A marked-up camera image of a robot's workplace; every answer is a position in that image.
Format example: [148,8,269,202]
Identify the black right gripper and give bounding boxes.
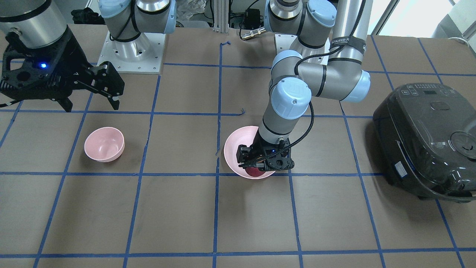
[0,27,125,112]

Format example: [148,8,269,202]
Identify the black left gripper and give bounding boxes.
[237,136,295,172]

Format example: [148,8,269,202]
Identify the red apple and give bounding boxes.
[245,166,265,178]

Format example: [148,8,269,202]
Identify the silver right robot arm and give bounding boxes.
[0,0,125,112]

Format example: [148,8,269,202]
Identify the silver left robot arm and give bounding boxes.
[236,0,373,172]

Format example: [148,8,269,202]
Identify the pink plate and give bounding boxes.
[223,126,277,180]

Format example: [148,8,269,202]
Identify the pink bowl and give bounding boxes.
[84,127,125,162]

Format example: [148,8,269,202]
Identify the dark grey rice cooker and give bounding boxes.
[373,83,476,202]

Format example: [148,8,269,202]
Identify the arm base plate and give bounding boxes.
[274,33,331,66]
[97,32,167,74]

